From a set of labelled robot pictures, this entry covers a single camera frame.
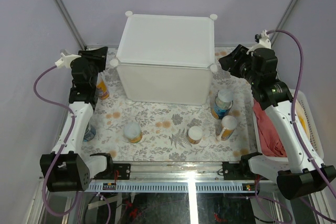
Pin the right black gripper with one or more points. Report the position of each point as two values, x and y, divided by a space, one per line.
227 62

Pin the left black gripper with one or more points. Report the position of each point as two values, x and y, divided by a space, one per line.
100 56

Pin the orange tall can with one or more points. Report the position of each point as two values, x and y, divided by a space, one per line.
103 92

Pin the white plastic cube cabinet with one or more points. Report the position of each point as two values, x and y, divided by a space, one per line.
166 59

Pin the tall can with spoon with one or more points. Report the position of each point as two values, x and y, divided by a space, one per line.
228 124

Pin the blue can silver top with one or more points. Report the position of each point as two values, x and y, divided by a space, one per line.
90 133

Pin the short orange can white lid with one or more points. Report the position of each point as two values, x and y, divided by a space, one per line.
195 134

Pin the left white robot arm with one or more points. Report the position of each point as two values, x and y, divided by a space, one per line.
67 149

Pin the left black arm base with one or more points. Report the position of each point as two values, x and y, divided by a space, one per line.
115 169

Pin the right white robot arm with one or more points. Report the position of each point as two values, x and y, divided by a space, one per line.
305 171

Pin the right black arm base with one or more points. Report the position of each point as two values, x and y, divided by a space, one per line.
239 170

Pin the blue can with clear lid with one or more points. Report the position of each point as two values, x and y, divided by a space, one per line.
222 104

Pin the wide orange can white lid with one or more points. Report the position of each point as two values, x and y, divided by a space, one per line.
132 132

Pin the white laundry basket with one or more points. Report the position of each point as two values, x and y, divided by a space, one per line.
314 136

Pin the yellow cloth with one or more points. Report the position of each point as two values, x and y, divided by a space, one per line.
302 118

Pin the red cloth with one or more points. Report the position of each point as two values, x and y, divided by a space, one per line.
270 142

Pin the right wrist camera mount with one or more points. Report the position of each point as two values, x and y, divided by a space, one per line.
262 40

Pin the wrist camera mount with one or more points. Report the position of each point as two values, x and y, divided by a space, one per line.
65 59
262 40

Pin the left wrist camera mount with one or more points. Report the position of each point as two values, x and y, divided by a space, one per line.
65 59

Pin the aluminium rail frame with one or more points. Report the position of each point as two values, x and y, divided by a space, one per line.
165 171

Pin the white slotted cable duct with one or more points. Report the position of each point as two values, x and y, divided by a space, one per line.
178 187

